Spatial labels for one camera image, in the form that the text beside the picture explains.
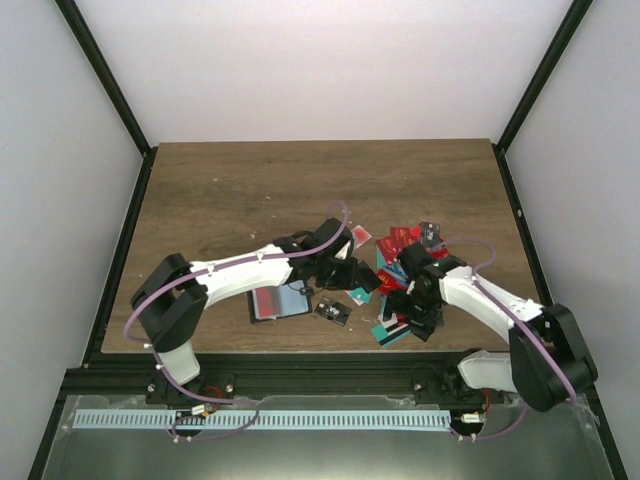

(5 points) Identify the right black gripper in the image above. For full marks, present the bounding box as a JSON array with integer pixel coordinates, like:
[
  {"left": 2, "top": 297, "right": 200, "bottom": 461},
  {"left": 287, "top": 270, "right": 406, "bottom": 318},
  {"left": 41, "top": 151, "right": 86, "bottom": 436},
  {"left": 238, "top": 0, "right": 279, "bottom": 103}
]
[{"left": 383, "top": 288, "right": 439, "bottom": 335}]

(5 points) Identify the red card with gold text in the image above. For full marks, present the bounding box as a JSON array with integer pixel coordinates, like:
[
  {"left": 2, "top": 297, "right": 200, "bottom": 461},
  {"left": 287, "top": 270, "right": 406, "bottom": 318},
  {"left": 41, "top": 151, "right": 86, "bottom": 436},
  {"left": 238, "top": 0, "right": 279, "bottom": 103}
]
[{"left": 377, "top": 269, "right": 408, "bottom": 296}]

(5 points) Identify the white card red circle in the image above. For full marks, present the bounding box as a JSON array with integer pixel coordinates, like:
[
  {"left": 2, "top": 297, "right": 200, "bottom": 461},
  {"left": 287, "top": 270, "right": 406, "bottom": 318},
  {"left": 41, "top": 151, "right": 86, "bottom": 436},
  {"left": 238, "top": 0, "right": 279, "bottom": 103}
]
[{"left": 351, "top": 225, "right": 372, "bottom": 249}]

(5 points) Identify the black vip card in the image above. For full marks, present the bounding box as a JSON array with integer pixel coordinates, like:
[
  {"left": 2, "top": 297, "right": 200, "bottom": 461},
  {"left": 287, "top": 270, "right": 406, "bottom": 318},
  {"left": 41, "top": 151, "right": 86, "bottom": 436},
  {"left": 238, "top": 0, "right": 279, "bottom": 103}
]
[
  {"left": 420, "top": 222, "right": 442, "bottom": 249},
  {"left": 313, "top": 297, "right": 352, "bottom": 327}
]

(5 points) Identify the black leather card holder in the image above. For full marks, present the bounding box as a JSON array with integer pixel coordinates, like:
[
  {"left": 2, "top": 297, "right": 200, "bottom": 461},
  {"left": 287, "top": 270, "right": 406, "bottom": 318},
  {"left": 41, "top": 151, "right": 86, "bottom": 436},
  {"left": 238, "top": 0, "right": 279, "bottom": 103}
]
[{"left": 247, "top": 280, "right": 314, "bottom": 324}]

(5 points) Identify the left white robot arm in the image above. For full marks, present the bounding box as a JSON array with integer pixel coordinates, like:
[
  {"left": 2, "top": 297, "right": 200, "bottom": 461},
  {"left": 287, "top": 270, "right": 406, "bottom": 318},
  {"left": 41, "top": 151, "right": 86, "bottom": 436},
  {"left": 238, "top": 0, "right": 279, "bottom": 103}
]
[{"left": 124, "top": 218, "right": 379, "bottom": 404}]

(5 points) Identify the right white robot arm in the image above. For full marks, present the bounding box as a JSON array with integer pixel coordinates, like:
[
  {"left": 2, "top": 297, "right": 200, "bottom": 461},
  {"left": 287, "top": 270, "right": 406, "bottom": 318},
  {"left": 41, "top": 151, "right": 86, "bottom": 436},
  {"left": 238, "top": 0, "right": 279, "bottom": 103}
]
[{"left": 386, "top": 243, "right": 598, "bottom": 412}]

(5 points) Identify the teal card upper pile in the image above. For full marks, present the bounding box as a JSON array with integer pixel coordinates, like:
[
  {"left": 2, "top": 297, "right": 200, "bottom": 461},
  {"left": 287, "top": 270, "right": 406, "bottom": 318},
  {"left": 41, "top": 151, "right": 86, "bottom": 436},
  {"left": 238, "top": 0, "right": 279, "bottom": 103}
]
[{"left": 348, "top": 287, "right": 372, "bottom": 306}]

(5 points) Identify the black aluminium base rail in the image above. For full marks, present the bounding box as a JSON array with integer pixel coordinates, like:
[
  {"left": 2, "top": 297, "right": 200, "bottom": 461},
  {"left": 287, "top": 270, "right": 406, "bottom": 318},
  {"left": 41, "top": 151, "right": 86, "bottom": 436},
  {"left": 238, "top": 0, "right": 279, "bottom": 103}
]
[{"left": 60, "top": 352, "right": 502, "bottom": 406}]

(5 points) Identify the light blue cable duct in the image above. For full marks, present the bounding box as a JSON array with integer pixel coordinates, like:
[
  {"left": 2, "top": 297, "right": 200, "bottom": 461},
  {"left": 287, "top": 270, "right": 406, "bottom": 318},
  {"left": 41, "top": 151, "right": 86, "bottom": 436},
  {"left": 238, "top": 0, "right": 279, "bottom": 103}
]
[{"left": 72, "top": 409, "right": 451, "bottom": 432}]

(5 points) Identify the right black frame post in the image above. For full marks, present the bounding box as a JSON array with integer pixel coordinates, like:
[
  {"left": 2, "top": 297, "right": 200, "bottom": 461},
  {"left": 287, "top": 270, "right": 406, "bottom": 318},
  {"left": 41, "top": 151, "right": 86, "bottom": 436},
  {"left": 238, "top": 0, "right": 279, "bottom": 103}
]
[{"left": 492, "top": 0, "right": 594, "bottom": 151}]

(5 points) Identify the black frame post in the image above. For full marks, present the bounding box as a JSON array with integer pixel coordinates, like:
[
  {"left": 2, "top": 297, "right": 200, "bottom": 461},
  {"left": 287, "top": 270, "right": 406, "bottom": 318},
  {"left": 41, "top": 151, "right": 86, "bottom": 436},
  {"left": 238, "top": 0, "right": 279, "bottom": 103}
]
[
  {"left": 492, "top": 0, "right": 594, "bottom": 151},
  {"left": 53, "top": 0, "right": 152, "bottom": 156}
]

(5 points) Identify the left black frame post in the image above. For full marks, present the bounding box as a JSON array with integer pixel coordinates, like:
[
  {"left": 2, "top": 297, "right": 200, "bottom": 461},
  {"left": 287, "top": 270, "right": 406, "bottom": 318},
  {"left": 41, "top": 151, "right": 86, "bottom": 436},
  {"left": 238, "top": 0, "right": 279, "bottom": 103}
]
[{"left": 53, "top": 0, "right": 152, "bottom": 156}]

